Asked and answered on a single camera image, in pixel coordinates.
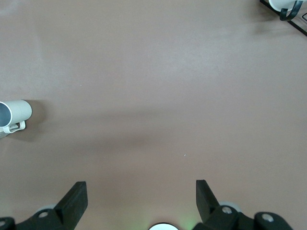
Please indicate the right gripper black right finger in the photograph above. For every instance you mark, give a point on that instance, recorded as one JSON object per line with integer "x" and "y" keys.
{"x": 206, "y": 203}

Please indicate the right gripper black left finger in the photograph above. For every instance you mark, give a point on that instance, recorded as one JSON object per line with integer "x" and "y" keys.
{"x": 72, "y": 203}

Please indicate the brown table cloth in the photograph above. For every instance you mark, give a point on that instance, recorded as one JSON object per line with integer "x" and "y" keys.
{"x": 144, "y": 83}

